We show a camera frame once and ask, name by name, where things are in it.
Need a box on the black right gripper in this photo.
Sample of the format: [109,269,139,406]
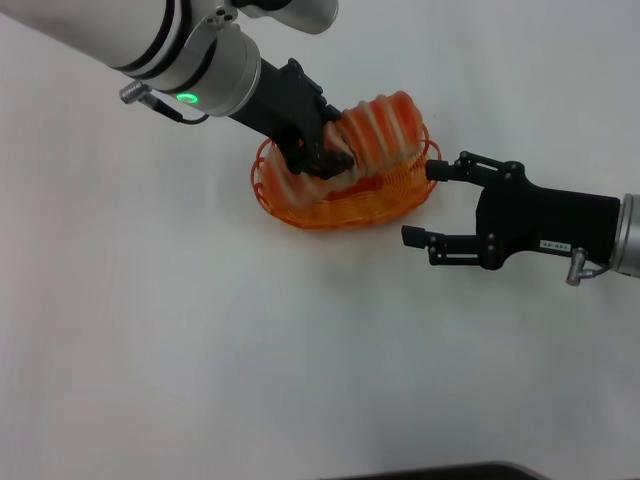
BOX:
[401,151,623,271]

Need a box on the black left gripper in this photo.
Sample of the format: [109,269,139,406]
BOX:
[227,58,357,179]

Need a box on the striped orange bread loaf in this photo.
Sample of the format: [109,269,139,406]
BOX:
[262,90,426,207]

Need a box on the orange woven plastic basket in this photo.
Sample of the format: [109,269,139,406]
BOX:
[248,122,441,232]

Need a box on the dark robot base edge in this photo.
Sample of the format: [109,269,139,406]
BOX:
[344,460,549,480]

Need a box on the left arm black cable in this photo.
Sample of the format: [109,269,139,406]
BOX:
[119,82,211,125]

